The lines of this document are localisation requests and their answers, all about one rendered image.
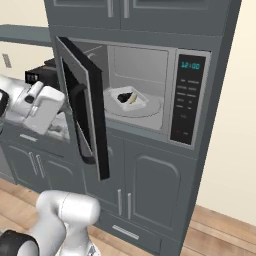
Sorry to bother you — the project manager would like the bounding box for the fish and eggplant meal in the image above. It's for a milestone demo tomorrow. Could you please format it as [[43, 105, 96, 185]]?
[[116, 91, 139, 105]]

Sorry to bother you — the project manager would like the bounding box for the silver plinth drawer handle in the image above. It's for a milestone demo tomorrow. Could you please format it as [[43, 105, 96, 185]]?
[[111, 224, 141, 241]]

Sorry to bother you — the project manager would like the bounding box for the silver cupboard bar handle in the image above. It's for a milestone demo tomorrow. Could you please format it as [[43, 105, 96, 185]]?
[[126, 192, 133, 220], [116, 188, 123, 216]]

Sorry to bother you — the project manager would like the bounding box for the black countertop appliance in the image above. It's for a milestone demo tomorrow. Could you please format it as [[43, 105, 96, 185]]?
[[24, 57, 61, 92]]

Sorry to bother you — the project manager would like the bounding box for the silver built-in microwave oven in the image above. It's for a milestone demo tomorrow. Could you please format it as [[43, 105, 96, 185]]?
[[54, 35, 212, 150]]

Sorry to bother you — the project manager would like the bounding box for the clear tupperware container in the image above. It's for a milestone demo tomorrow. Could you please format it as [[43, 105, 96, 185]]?
[[109, 84, 150, 113]]

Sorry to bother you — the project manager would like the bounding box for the grey counter drawer front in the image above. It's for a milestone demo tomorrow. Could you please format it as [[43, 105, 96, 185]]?
[[0, 122, 72, 158]]

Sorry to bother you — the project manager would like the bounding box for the glass microwave turntable plate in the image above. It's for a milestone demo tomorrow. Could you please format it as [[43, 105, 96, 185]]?
[[103, 87, 165, 119]]

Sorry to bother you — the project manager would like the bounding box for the grey wall socket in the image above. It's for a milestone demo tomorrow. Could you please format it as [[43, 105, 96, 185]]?
[[2, 52, 13, 70]]

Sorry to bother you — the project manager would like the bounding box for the grey overhead cupboard door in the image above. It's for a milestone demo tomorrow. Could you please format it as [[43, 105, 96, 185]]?
[[43, 0, 122, 31], [120, 0, 232, 36]]

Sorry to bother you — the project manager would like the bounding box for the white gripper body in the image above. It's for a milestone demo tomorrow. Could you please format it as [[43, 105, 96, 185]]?
[[22, 85, 66, 136]]

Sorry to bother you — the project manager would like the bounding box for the grey counter cupboard door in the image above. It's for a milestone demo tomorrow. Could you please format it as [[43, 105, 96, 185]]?
[[2, 141, 42, 194], [35, 150, 85, 196]]

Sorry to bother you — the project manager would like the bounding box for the silver overhead cupboard handle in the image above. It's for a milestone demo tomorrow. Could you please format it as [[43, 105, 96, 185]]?
[[122, 0, 131, 20], [106, 0, 115, 19]]

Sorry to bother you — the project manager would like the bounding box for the black microwave door handle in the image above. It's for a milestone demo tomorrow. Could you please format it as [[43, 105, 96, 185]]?
[[67, 83, 98, 165]]

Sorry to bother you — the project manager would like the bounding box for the black microwave door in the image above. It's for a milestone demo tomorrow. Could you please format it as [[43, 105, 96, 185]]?
[[54, 35, 111, 182]]

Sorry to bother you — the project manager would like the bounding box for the grey wall shelf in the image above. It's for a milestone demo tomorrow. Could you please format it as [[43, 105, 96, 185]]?
[[0, 23, 53, 47]]

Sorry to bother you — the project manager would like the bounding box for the silver counter drawer handle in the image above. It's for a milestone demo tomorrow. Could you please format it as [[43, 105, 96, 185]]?
[[18, 133, 39, 143]]

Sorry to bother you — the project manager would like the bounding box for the grey tall cabinet frame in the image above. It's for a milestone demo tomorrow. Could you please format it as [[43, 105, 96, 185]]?
[[43, 0, 243, 256]]

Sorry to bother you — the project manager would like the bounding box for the silver counter cupboard handle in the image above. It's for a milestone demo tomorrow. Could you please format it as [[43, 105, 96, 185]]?
[[28, 151, 39, 176], [35, 153, 46, 180]]

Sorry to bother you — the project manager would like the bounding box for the grey plinth drawer front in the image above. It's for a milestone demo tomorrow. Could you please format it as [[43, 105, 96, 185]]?
[[95, 209, 165, 255]]

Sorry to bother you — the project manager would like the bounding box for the grey arched cupboard door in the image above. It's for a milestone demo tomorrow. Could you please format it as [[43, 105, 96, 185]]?
[[82, 132, 126, 218], [123, 139, 198, 242]]

